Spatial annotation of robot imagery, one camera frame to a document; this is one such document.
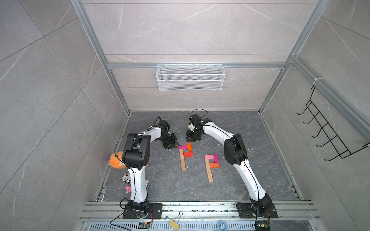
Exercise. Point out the orange plush toy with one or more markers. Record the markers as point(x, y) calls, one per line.
point(115, 161)

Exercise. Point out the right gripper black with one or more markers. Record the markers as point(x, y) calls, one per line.
point(190, 138)

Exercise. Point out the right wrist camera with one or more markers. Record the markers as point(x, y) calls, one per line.
point(191, 127)

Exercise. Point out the red block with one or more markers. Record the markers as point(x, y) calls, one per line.
point(188, 154)

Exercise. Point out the wooden block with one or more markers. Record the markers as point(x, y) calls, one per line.
point(183, 165)
point(207, 163)
point(209, 175)
point(181, 154)

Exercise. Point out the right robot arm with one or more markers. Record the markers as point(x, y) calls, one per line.
point(235, 154)

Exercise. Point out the yellow tag with clip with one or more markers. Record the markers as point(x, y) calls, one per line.
point(174, 222)

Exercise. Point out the tape roll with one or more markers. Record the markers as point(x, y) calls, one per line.
point(222, 225)

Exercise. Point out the orange block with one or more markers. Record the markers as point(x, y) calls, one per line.
point(189, 147)
point(214, 165)

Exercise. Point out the pink pig toy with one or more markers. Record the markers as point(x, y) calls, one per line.
point(128, 189)

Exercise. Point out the black wire hook rack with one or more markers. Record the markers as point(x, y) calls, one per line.
point(326, 130)

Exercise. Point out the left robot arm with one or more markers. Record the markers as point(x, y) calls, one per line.
point(140, 142)

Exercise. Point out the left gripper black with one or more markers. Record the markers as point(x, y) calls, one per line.
point(174, 142)

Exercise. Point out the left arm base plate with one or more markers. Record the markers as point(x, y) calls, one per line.
point(154, 211)

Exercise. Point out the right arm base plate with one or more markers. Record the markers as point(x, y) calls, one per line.
point(245, 211)

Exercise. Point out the magenta block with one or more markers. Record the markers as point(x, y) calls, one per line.
point(183, 147)
point(216, 158)

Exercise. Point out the white wire mesh basket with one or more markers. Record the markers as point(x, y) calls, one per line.
point(190, 76)

